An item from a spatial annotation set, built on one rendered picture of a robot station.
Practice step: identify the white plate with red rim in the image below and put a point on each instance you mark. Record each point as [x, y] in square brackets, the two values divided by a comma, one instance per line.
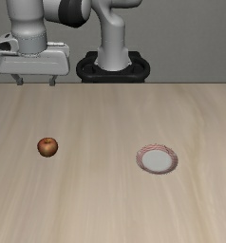
[157, 159]

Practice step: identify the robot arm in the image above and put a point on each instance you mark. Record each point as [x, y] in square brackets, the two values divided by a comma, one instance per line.
[113, 38]

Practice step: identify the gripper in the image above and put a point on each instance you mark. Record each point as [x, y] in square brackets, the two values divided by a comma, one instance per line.
[32, 63]

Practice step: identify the red apple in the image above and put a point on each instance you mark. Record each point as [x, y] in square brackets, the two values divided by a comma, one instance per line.
[47, 146]

